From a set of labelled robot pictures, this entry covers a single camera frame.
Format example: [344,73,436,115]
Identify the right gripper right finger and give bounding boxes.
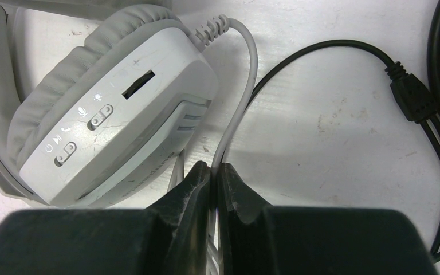
[216,163,272,274]

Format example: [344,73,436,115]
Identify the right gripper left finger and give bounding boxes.
[146,161,210,274]

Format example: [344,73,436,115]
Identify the white grey headphones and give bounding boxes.
[0,1,233,208]

